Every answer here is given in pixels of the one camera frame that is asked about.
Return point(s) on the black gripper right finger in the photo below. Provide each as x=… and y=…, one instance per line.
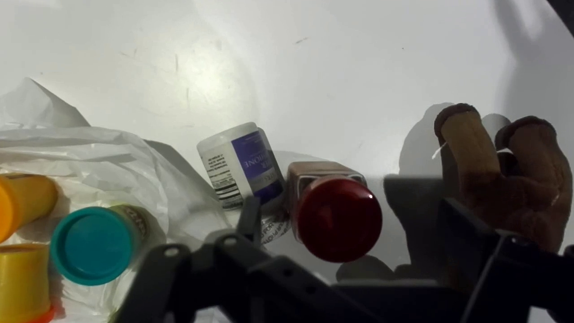
x=508, y=273

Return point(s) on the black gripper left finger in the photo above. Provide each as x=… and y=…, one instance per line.
x=231, y=273

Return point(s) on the brown plush moose toy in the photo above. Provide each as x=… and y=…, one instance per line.
x=517, y=182

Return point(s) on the small white plastic bottle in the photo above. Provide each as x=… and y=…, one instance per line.
x=240, y=164

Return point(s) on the spice jar orange lid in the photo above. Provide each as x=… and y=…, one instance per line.
x=332, y=210

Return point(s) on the teal lid dough tub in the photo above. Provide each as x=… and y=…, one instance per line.
x=95, y=244

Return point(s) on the yellow tub orange lid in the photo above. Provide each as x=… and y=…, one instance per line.
x=23, y=284

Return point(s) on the orange lid dough tub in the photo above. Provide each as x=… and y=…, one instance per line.
x=23, y=198

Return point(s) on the white plastic bag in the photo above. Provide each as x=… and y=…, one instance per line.
x=39, y=133

